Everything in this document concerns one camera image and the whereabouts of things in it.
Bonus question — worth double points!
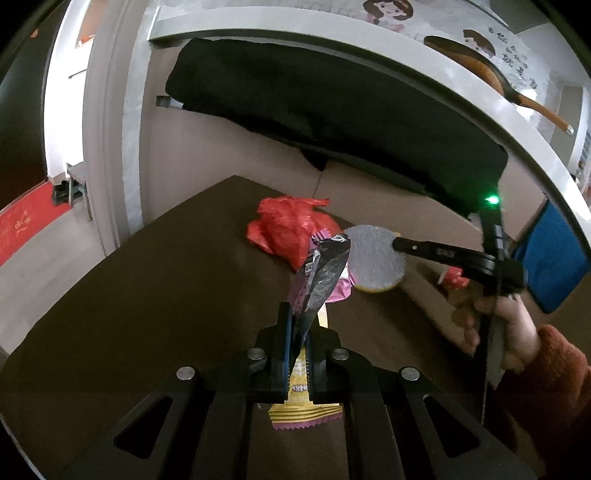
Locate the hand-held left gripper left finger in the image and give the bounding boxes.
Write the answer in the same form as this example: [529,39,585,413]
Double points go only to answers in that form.
[60,301,296,480]

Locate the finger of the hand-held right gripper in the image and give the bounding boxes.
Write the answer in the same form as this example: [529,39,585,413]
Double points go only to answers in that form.
[392,236,490,269]

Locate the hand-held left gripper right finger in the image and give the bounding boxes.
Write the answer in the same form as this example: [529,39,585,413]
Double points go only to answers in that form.
[305,323,539,480]

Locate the round grey sponge pad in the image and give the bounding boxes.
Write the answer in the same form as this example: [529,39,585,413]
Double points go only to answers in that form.
[344,224,408,294]

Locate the silver purple foil wrapper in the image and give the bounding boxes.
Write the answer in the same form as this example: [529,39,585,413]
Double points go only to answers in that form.
[288,233,354,344]

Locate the person's right hand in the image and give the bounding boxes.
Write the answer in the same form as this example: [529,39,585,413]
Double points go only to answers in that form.
[450,288,542,371]

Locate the red snack packet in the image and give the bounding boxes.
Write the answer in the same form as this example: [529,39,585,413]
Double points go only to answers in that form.
[441,267,472,291]

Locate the yellow snack wrapper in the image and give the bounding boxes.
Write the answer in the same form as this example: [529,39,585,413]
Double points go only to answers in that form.
[268,305,345,432]

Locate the blue cushion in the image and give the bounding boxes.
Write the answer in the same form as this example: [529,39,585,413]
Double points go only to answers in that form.
[510,198,591,315]

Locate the red plastic bag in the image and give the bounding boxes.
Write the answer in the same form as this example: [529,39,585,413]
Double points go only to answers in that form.
[246,196,345,273]

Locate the brown cover cloth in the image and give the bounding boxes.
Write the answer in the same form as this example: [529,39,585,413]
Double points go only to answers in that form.
[0,174,490,480]

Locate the black cloth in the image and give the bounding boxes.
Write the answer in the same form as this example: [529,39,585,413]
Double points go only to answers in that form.
[165,38,509,210]

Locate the wooden spoon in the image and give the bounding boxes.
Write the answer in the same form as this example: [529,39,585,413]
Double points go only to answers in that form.
[423,35,574,136]

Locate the tan sofa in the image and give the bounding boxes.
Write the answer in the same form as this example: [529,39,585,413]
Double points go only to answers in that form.
[139,60,550,352]

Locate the grey metal rack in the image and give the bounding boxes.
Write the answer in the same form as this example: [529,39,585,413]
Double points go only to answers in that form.
[52,162,93,222]

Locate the white ledge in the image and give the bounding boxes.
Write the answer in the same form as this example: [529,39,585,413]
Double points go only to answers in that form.
[148,4,587,217]

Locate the red printed mat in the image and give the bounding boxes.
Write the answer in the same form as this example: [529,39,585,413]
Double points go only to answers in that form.
[0,180,58,268]

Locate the wall poster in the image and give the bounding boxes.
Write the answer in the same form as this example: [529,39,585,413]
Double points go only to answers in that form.
[342,0,541,93]

